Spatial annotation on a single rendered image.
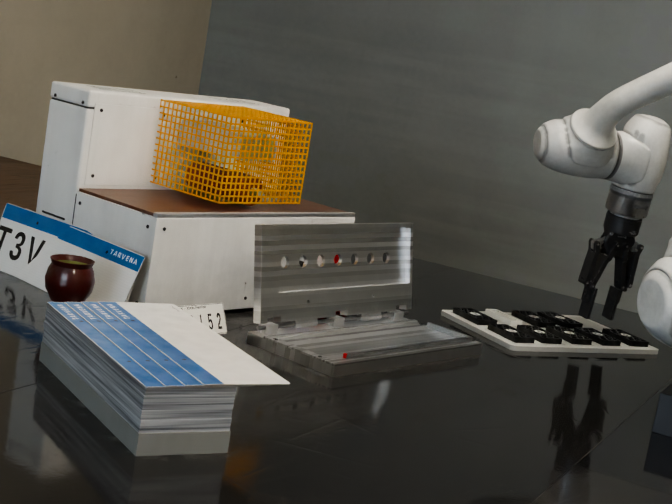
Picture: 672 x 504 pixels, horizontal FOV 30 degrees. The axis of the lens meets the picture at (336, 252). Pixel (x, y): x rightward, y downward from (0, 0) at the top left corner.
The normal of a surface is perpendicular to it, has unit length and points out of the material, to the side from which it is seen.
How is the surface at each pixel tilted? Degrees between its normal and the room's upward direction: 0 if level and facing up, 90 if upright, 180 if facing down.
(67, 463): 0
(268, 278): 79
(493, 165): 90
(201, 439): 90
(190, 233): 90
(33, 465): 0
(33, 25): 90
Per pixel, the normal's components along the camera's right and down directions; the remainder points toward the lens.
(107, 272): -0.59, -0.34
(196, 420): 0.50, 0.23
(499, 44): -0.43, 0.08
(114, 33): 0.88, 0.22
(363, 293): 0.76, 0.04
